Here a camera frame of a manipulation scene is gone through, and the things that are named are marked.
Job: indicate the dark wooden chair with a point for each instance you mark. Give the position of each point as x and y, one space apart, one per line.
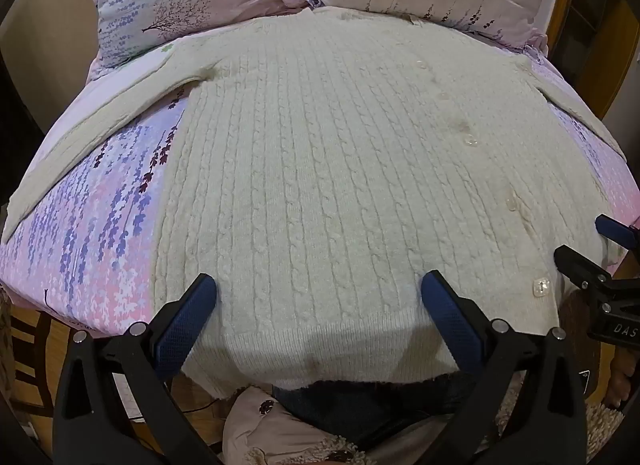
30 345

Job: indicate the wooden headboard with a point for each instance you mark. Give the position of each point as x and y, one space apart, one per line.
600 45

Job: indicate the beige shaggy rug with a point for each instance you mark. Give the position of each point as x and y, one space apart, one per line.
605 437

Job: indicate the floral purple bed sheet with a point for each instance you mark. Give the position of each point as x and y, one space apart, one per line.
90 245

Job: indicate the person's right hand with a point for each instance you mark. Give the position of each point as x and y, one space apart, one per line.
620 377

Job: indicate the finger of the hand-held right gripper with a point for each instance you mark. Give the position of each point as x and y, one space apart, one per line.
580 267
617 232

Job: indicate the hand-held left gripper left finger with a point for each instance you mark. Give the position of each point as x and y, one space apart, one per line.
187 317

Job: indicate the person's dark pants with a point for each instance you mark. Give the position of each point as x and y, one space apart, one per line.
370 410

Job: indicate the person's floral pink robe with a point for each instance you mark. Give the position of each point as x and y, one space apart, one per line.
270 435

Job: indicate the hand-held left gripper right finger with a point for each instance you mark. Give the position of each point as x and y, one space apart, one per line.
450 317

